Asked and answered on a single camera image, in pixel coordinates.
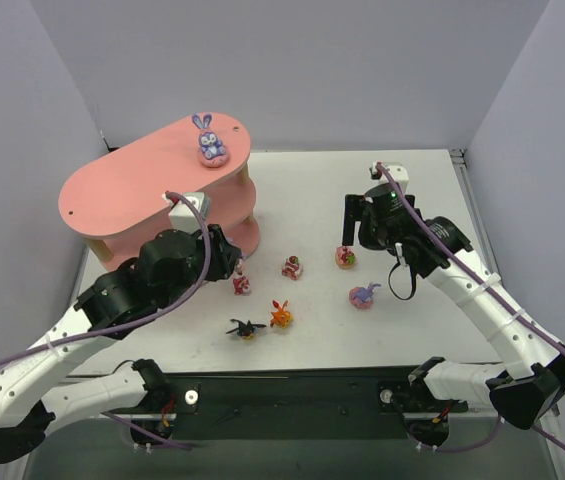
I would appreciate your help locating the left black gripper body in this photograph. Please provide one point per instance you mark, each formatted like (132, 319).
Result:
(223, 250)

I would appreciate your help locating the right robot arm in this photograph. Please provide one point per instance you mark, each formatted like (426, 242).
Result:
(529, 378)

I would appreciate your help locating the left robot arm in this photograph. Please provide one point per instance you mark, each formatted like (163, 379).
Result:
(35, 402)

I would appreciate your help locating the pink three-tier wooden shelf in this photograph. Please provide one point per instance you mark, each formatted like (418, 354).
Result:
(116, 202)

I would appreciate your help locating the pink bear with strawberry hat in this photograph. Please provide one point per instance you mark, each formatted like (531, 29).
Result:
(241, 284)

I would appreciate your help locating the strawberry cake slice toy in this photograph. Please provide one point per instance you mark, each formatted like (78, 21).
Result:
(292, 268)

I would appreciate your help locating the black winged toy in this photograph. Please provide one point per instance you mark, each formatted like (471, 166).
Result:
(244, 330)

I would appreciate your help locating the orange bunny toy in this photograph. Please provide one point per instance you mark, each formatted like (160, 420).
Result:
(281, 317)

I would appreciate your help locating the purple bunny toy on donut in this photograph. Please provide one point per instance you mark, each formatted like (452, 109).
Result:
(212, 152)

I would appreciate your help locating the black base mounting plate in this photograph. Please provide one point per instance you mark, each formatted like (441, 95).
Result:
(325, 404)

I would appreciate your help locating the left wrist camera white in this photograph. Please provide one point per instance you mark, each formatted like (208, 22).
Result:
(181, 216)

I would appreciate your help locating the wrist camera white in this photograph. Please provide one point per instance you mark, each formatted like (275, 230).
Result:
(397, 172)
(181, 216)

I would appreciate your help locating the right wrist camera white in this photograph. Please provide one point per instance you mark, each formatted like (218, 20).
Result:
(397, 172)

